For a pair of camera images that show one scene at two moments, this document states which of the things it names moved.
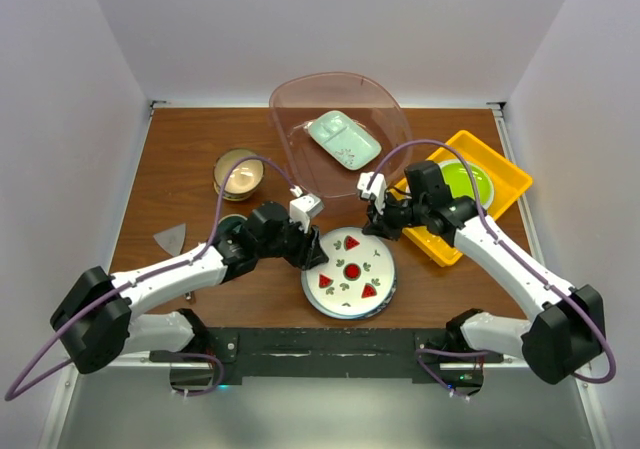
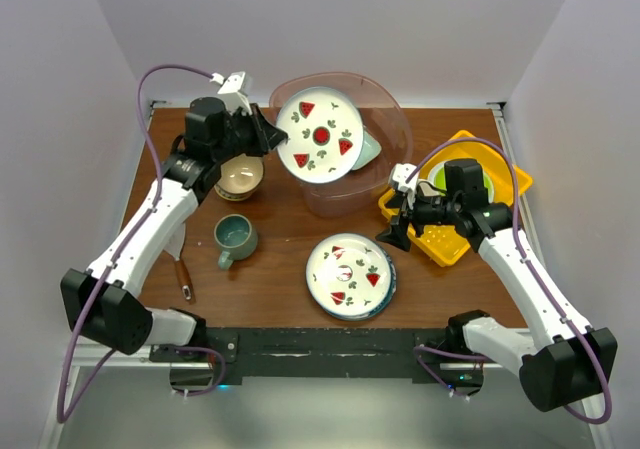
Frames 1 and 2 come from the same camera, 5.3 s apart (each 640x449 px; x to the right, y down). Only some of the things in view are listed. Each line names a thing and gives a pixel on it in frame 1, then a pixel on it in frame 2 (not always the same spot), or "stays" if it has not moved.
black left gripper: (313, 254) -> (266, 137)
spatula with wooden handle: (172, 241) stays
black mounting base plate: (323, 353) stays
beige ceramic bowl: (244, 180) stays
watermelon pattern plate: (357, 278) -> (325, 133)
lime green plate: (457, 176) -> (437, 176)
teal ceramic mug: (232, 227) stays
